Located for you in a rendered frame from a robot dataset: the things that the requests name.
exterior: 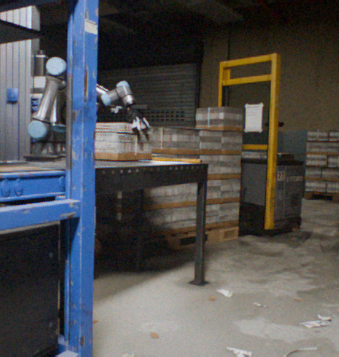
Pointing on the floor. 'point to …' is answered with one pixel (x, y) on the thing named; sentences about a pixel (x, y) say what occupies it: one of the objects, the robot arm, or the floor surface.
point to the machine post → (80, 174)
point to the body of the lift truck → (283, 192)
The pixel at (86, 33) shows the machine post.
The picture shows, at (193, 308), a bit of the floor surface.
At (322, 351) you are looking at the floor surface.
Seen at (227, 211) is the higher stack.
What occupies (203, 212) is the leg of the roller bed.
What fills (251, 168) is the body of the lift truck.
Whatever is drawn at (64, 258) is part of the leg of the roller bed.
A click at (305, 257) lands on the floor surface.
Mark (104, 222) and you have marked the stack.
